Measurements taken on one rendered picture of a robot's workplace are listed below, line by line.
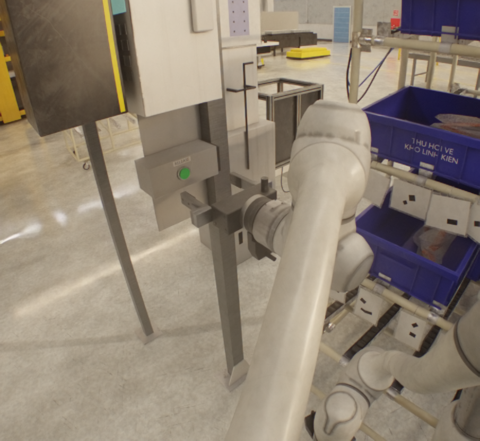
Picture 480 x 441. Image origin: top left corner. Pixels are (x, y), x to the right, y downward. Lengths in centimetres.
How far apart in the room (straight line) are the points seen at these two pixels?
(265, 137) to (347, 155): 161
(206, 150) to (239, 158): 106
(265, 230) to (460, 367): 36
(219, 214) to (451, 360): 45
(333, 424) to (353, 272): 43
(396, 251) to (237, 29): 135
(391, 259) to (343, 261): 59
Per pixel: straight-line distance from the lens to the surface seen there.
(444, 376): 56
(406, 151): 111
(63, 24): 62
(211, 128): 92
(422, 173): 111
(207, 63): 73
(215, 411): 167
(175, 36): 69
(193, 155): 85
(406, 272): 110
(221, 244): 110
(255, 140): 197
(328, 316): 142
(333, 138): 44
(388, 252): 108
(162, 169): 81
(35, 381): 204
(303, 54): 1273
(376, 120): 111
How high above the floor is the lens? 150
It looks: 30 degrees down
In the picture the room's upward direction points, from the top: 3 degrees counter-clockwise
